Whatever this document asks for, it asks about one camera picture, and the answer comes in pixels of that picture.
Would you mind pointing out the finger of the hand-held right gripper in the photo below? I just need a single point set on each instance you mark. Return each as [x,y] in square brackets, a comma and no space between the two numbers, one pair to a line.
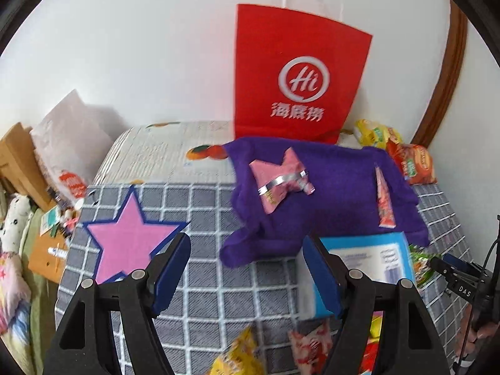
[461,277]

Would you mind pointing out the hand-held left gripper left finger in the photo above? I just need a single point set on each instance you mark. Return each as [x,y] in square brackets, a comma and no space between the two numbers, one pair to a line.
[172,273]

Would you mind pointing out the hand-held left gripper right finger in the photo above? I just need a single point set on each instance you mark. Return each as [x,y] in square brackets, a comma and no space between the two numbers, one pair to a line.
[318,277]

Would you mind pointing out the pink peach snack packet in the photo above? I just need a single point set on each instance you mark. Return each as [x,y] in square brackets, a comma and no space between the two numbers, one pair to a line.
[308,347]

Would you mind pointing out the small red snack packet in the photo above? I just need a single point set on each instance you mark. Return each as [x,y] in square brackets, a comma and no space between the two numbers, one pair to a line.
[369,359]

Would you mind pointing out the person's right hand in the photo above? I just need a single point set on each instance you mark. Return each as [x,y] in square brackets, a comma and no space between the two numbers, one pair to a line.
[482,334]

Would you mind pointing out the green snack packet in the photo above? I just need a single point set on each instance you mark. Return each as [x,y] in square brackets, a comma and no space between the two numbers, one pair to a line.
[424,265]

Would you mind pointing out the blue white tissue box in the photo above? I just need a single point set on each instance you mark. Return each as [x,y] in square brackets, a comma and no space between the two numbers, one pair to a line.
[371,258]

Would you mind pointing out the grey checked blanket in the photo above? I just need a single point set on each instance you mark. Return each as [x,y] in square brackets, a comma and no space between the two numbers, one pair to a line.
[195,211]

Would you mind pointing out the yellow brown snack packet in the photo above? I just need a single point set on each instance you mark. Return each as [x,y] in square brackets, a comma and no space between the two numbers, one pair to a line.
[375,322]

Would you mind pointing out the purple towel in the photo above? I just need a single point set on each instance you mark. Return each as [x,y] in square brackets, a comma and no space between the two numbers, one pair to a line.
[336,203]

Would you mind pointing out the narrow pink snack packet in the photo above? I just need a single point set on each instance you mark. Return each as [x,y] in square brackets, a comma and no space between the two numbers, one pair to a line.
[383,199]

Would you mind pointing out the yellow red snack packet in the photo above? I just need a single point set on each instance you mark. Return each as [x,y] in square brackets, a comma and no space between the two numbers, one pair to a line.
[238,359]

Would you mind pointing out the white fruit-print sheet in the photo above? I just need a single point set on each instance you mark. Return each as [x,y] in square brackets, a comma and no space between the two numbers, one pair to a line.
[156,152]

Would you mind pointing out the red chip bag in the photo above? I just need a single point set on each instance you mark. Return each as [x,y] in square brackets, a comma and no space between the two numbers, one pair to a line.
[414,164]

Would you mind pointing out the flat brown cardboard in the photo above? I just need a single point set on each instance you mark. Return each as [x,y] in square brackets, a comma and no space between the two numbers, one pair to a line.
[45,258]

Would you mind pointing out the yellow chip bag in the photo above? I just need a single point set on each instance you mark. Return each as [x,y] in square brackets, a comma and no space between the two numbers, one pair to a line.
[371,132]

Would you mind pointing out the floral cloth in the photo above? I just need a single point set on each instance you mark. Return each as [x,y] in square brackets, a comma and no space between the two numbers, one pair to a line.
[11,293]

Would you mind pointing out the white spotted cloth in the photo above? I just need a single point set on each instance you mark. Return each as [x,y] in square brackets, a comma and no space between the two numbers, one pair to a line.
[13,218]

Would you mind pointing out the white plastic bag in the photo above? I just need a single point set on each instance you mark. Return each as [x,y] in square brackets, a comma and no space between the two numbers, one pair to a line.
[74,132]

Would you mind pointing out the cardboard box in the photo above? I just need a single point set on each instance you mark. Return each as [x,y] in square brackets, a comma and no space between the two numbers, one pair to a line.
[19,156]

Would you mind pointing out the red paper bag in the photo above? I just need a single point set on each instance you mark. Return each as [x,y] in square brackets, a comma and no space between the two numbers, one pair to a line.
[273,47]

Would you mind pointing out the wooden bed frame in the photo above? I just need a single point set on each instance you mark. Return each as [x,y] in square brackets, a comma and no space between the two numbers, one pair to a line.
[453,66]

